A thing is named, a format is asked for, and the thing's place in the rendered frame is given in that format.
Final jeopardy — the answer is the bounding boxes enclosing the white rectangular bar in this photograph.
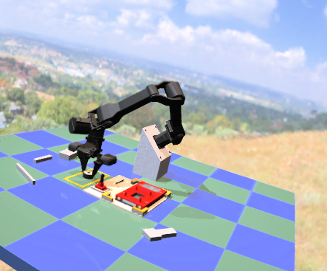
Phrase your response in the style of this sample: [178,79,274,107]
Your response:
[16,164,35,185]

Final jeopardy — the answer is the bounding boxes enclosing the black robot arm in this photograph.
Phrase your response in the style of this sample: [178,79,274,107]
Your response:
[69,80,185,160]

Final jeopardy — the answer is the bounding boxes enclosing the small white wheel with black tyre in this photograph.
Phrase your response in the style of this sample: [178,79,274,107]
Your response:
[83,171,93,179]

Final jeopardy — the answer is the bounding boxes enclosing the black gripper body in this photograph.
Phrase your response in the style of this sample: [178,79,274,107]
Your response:
[69,135,117,166]

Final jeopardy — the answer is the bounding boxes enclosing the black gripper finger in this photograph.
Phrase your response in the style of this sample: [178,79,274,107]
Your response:
[92,160,102,177]
[79,157,88,172]

